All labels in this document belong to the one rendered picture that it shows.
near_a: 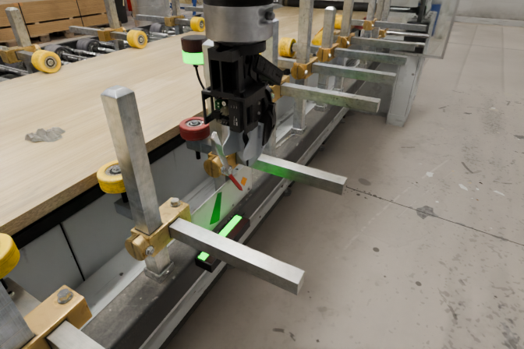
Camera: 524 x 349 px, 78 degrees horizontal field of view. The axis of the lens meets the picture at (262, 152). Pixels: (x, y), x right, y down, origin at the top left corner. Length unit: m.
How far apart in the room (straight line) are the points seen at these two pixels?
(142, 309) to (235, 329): 0.80
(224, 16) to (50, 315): 0.49
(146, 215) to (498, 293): 1.61
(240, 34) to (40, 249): 0.60
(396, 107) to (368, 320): 1.96
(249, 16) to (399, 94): 2.66
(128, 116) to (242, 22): 0.24
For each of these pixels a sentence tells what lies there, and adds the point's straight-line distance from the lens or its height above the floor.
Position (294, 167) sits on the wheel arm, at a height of 0.86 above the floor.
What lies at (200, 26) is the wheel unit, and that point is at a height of 0.93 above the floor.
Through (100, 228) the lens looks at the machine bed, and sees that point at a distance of 0.89.
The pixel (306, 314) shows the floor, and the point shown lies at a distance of 1.53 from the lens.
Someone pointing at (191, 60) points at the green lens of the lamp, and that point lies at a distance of 0.72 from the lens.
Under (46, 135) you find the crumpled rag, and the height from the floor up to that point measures 0.91.
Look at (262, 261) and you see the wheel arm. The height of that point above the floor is 0.82.
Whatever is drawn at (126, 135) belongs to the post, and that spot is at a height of 1.04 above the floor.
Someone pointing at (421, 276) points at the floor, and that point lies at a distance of 1.79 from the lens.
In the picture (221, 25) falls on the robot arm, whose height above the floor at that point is 1.21.
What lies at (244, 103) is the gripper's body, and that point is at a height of 1.12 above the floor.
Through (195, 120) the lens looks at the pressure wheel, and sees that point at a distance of 0.88.
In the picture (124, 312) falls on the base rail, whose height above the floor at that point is 0.70.
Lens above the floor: 1.28
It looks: 31 degrees down
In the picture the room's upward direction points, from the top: straight up
